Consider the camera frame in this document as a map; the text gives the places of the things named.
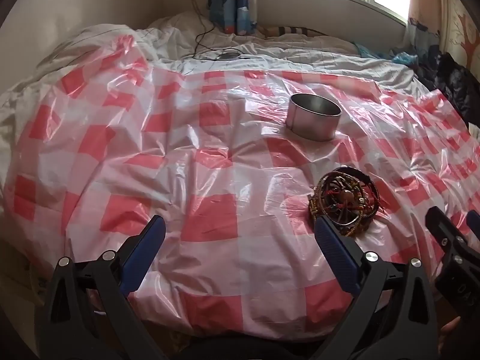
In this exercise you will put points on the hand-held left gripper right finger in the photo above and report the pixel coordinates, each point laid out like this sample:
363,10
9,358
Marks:
337,255

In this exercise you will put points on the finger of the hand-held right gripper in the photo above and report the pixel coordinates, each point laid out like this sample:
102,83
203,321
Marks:
440,227
474,220

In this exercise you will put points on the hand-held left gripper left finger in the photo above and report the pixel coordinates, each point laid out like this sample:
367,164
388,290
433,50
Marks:
146,243

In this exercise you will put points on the round metal tin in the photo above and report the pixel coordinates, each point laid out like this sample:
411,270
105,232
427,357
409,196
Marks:
307,123

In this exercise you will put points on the person's right hand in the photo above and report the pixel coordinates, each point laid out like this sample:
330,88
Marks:
449,333

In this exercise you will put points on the red checked plastic sheet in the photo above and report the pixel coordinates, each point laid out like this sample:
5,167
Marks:
210,165

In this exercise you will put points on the dark puffer jacket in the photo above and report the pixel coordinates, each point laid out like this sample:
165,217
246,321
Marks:
453,78

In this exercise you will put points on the blue plastic bag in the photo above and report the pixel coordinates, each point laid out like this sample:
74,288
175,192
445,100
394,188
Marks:
405,59

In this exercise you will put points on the tree print headboard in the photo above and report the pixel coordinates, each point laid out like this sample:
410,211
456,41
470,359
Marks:
465,26

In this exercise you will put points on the round silver disc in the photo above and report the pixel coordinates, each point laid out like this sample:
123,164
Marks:
228,54

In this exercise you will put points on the pink cartoon print curtain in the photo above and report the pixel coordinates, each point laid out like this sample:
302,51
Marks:
423,0

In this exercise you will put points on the striped pillow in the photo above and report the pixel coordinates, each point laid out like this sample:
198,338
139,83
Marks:
292,30

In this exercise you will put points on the blue cartoon print curtain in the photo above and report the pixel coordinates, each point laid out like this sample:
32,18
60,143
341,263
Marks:
228,7

